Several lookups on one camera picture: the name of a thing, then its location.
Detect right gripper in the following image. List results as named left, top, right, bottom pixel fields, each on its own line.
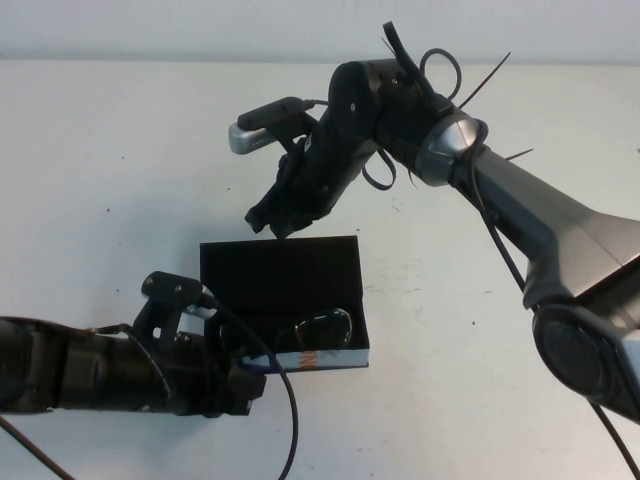
left=243, top=117, right=376, bottom=239

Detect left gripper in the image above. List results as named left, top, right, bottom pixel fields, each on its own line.
left=167, top=319, right=269, bottom=417

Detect black printed glasses case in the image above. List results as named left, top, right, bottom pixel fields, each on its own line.
left=198, top=234, right=371, bottom=374

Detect dark framed glasses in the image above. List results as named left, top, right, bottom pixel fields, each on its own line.
left=294, top=307, right=354, bottom=349

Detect left camera cable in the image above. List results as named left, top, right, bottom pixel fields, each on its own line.
left=199, top=292, right=300, bottom=480

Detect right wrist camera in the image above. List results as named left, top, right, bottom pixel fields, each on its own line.
left=228, top=96, right=307, bottom=154

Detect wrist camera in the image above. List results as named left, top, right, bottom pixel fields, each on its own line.
left=228, top=96, right=307, bottom=154
left=142, top=270, right=221, bottom=320

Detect left camera mount bracket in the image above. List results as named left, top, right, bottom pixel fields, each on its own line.
left=132, top=294, right=189, bottom=346

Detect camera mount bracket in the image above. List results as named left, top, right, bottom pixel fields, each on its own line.
left=132, top=294, right=189, bottom=346
left=269, top=112, right=321, bottom=156

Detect right camera mount bracket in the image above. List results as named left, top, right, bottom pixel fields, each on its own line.
left=269, top=112, right=321, bottom=156

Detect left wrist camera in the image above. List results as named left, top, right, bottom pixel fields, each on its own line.
left=142, top=270, right=221, bottom=320

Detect thick black cable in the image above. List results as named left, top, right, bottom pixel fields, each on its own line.
left=381, top=21, right=454, bottom=115

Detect thin black cable loop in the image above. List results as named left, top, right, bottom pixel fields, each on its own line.
left=418, top=46, right=464, bottom=97

